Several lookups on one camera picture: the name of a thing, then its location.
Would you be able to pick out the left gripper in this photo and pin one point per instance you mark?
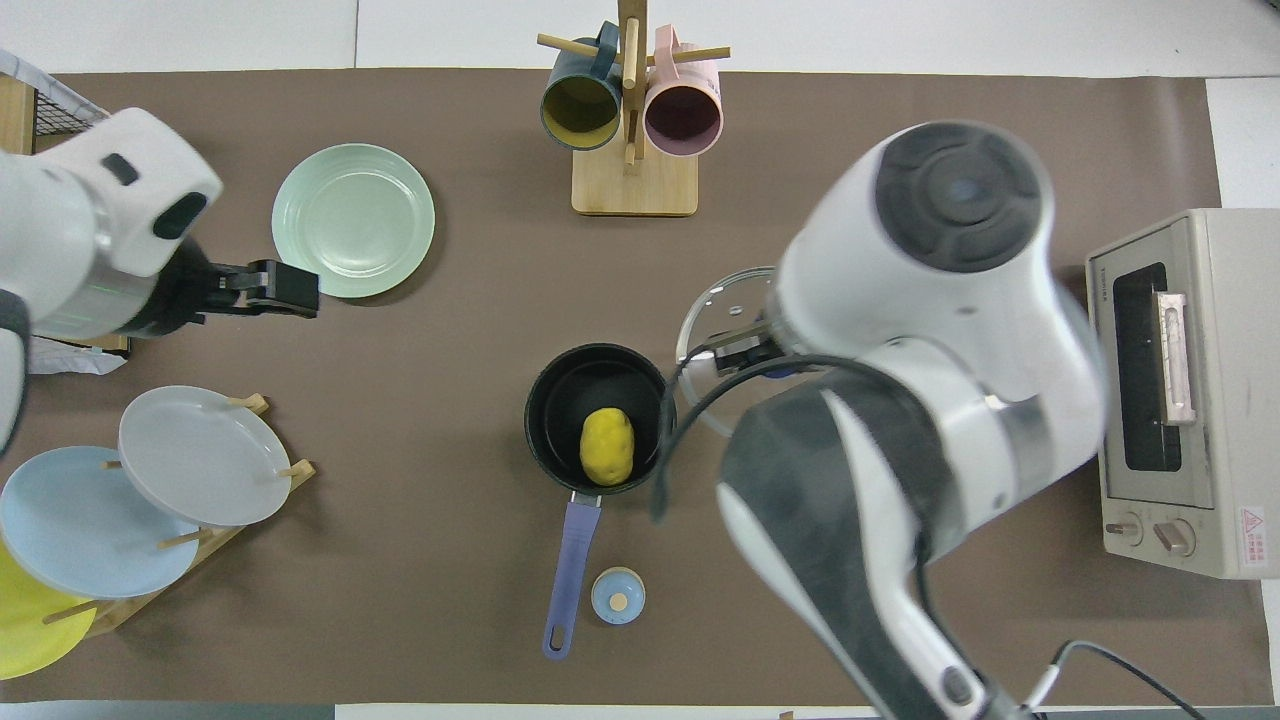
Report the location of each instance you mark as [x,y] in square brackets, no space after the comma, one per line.
[190,292]

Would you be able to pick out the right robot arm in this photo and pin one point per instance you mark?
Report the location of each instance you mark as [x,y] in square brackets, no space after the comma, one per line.
[930,330]

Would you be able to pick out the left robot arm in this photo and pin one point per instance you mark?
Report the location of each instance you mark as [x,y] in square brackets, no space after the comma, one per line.
[60,230]

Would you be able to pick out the glass pot lid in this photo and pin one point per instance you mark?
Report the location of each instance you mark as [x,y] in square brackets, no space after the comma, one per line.
[722,300]

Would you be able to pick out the grey plate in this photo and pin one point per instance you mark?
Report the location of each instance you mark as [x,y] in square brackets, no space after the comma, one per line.
[205,455]

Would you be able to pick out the yellow potato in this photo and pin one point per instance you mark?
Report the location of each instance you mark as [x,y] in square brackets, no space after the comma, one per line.
[607,447]

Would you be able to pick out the green plate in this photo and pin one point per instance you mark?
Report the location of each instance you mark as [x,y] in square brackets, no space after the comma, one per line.
[353,221]

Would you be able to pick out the wooden plate rack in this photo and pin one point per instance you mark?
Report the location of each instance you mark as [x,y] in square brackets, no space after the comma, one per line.
[215,545]

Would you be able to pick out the blue plate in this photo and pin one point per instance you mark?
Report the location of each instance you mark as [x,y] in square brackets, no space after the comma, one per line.
[80,525]

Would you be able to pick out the yellow plate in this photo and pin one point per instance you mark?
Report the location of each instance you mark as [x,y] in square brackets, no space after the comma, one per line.
[30,635]

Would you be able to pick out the white paper sheet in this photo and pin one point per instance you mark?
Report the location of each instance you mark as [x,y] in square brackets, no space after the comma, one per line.
[70,357]

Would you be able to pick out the wooden mug stand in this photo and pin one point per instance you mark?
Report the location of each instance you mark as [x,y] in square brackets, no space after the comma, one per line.
[634,185]

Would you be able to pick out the pink mug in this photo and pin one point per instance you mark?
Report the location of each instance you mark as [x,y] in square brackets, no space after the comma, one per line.
[684,115]

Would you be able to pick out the teal mug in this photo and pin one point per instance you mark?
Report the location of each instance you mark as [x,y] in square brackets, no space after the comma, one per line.
[580,105]

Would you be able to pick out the beige toaster oven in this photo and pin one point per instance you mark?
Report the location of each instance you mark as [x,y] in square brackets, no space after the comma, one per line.
[1220,400]

